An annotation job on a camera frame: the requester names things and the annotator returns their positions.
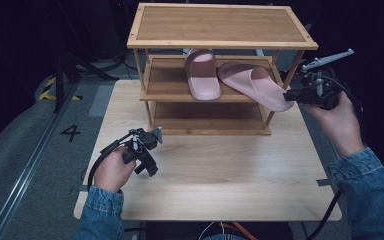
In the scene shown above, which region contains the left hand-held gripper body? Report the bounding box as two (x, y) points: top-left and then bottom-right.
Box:
(123, 126), (164, 164)

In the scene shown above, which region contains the pink slipper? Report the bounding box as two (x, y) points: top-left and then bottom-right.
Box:
(217, 60), (295, 113)
(184, 48), (222, 102)

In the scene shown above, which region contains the metal floor rail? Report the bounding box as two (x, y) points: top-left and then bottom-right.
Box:
(0, 83), (78, 240)

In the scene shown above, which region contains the orange cable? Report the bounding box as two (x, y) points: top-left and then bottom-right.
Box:
(229, 221), (258, 240)

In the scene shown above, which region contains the black metal stand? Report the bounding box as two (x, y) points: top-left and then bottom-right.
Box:
(53, 49), (119, 114)

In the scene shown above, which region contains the person's left hand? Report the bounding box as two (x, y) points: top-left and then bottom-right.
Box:
(93, 145), (138, 194)

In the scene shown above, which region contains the wooden shoe rack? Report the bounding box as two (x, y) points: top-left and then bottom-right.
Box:
(126, 2), (320, 136)

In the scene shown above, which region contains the white cable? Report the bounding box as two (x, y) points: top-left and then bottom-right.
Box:
(198, 221), (225, 240)

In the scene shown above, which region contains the yellow black striped tape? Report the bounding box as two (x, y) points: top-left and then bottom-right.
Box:
(38, 76), (83, 102)

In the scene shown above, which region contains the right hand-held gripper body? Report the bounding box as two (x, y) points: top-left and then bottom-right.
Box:
(301, 48), (355, 111)

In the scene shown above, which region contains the person's right hand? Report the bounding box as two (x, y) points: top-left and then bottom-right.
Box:
(304, 91), (366, 158)

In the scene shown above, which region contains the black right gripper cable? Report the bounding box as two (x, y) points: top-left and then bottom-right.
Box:
(308, 74), (364, 240)

